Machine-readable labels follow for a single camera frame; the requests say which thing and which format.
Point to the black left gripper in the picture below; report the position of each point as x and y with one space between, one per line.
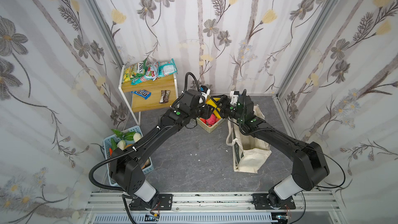
206 110

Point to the red pink snack bag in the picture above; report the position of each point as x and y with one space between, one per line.
151 73

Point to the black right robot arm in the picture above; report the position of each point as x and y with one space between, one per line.
309 166

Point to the green chips bag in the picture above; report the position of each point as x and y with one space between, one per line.
135 71

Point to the green cucumber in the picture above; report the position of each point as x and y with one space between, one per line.
113 144

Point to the cream canvas grocery bag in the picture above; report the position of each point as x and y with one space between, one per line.
249 154

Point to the brown chocolate bar wrapper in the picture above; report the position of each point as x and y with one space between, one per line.
165 94

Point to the teal snack bag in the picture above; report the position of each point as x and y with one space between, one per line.
167 68

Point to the blue candy packet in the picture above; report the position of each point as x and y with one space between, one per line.
143 93

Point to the white radish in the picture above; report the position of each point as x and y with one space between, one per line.
136 137

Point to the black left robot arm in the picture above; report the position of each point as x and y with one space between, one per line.
126 165

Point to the green plastic fruit basket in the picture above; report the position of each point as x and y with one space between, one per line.
202 122

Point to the white bok choy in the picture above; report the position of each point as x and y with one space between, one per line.
121 144

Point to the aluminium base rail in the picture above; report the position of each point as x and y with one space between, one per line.
314 207

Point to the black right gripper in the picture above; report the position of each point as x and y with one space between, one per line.
229 110

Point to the white wooden two-tier shelf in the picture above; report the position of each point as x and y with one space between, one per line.
137 104

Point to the yellow corn cob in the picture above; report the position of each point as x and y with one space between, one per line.
213 103

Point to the green leafy spinach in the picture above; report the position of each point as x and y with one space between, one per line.
126 136

